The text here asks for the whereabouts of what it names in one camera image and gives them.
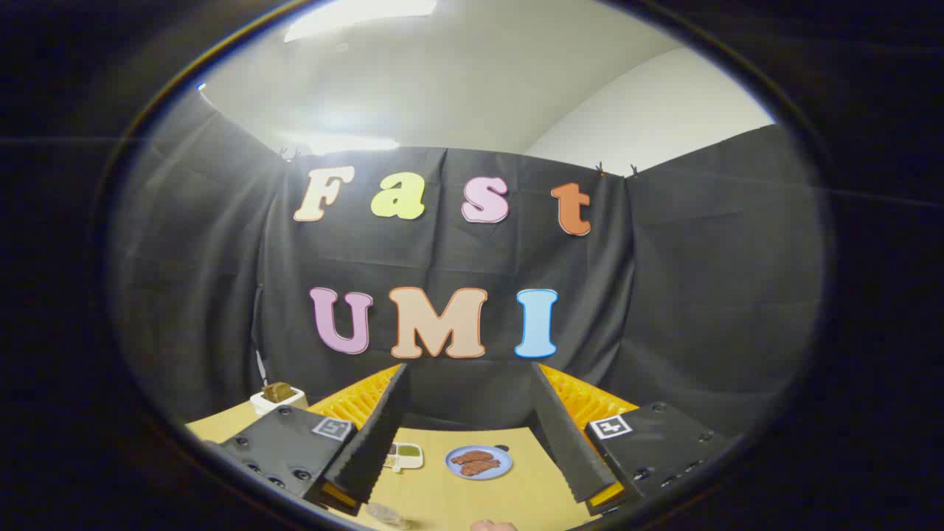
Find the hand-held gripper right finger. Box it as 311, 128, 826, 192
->
530, 363, 732, 516

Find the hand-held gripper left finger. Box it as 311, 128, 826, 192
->
219, 363, 411, 516

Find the clear glass cup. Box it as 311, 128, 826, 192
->
366, 503, 411, 529

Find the white tray with green food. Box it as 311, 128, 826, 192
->
383, 442, 425, 473

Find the blue round plate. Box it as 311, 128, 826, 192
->
445, 445, 514, 481

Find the wooden table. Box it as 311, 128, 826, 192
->
184, 402, 591, 531

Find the white square dish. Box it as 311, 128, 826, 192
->
250, 386, 308, 415

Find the black backdrop cloth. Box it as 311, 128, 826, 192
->
109, 92, 824, 443

